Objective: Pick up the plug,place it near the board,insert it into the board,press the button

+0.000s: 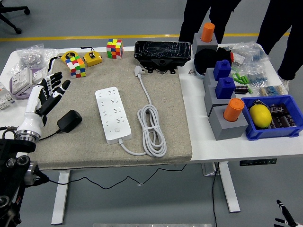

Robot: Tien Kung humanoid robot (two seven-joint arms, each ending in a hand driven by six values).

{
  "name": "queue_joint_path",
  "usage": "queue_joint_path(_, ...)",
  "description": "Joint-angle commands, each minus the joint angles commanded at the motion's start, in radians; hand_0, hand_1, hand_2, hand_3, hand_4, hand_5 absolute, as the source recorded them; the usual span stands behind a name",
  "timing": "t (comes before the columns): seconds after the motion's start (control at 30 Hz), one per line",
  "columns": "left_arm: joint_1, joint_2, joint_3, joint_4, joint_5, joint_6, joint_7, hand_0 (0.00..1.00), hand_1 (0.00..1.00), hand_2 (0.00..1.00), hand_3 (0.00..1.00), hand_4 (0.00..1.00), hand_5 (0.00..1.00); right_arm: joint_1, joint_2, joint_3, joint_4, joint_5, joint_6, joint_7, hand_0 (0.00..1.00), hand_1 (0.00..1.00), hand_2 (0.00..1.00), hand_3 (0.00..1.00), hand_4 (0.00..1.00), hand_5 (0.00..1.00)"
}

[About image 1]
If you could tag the grey block with socket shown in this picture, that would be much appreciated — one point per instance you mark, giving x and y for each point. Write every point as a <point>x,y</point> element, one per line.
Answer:
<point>213,43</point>
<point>227,131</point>
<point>208,78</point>
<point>210,99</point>

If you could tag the clear bag of resistors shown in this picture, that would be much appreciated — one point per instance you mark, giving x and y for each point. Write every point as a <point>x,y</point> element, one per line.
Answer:
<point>272,90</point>

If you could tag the white table leg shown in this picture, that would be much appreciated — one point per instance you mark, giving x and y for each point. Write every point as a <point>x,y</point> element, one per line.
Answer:
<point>60,201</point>
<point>229,189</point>

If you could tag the round yellow tape measure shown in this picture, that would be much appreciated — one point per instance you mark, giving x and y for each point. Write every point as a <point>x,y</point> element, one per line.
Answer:
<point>68,56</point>

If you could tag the black wrapped case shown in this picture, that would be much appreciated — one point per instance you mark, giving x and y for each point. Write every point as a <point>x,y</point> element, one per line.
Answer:
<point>163,52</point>

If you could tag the black office chair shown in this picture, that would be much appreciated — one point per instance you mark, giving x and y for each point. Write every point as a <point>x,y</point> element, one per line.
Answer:
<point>14,9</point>

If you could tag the black cloth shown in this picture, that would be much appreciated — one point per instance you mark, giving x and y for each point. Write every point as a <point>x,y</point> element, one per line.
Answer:
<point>206,59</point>

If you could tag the white circuit breaker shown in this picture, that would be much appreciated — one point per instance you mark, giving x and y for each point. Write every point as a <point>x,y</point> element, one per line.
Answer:
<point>6,99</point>

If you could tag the colourful puzzle cube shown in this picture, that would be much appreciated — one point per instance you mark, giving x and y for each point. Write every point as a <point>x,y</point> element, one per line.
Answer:
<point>77,68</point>
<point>114,48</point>

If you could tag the grey-brown mat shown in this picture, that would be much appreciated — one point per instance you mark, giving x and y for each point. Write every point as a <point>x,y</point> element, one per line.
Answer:
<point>178,132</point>

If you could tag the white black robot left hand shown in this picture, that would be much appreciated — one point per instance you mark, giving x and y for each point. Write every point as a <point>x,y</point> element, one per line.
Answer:
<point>33,106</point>

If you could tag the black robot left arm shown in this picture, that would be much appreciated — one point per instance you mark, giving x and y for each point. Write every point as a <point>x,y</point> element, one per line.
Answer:
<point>14,160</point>

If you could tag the blue plastic bin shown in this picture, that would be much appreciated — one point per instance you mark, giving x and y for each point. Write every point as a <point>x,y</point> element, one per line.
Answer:
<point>267,133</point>

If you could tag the purple tray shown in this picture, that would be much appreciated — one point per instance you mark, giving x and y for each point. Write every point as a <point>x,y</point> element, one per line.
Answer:
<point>21,95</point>

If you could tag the yellow lemon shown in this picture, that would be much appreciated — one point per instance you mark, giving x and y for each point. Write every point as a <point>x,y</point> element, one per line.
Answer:
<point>260,116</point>

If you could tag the person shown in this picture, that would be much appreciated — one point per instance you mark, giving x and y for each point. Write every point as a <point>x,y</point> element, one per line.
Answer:
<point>201,14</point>
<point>284,23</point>

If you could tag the black plug adapter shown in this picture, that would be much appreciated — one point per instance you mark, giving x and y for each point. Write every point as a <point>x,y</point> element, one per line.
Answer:
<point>69,120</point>

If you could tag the white power strip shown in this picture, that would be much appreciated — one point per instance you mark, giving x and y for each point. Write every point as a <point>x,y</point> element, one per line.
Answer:
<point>113,113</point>

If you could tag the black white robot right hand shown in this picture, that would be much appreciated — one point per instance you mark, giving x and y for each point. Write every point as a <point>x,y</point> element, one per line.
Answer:
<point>285,211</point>

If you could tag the green plastic anchor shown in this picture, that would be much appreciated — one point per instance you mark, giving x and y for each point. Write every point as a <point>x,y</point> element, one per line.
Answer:
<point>235,77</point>
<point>250,89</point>
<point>246,80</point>
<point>235,69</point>
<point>242,79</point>

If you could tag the clear bag of screws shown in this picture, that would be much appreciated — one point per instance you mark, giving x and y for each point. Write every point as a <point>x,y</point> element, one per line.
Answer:
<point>30,59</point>

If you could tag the square yellow tape measure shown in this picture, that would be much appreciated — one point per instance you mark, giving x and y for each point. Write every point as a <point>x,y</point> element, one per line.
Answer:
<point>92,59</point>

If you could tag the white socket box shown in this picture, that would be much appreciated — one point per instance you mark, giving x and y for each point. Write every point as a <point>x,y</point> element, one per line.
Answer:
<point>39,74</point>
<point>21,80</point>

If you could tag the black table control panel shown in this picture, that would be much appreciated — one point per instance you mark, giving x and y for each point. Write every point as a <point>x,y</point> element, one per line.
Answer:
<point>258,162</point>

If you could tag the large clear bag blue parts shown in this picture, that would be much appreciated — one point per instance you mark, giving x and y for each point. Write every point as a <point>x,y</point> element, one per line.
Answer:
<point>258,55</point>

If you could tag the light blue dish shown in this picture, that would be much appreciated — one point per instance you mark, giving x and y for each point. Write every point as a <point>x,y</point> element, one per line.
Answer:
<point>200,75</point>

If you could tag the blue block with knob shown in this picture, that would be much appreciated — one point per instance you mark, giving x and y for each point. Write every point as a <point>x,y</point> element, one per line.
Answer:
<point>225,88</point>
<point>221,71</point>

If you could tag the small black clip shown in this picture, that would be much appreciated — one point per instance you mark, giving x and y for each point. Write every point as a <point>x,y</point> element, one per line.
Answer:
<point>256,103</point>

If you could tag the grey box under table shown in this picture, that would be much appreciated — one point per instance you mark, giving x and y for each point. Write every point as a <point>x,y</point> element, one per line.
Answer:
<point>208,170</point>

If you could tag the dark brown capacitor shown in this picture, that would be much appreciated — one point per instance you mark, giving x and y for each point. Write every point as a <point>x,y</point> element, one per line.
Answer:
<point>279,109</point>
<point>279,121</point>
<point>241,89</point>
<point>291,121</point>

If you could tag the small clear bag blue parts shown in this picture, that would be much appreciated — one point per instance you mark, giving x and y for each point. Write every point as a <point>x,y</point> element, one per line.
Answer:
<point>256,76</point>

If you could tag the orange cylinder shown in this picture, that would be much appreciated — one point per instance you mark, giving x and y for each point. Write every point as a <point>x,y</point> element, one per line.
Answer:
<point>207,32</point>
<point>233,110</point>

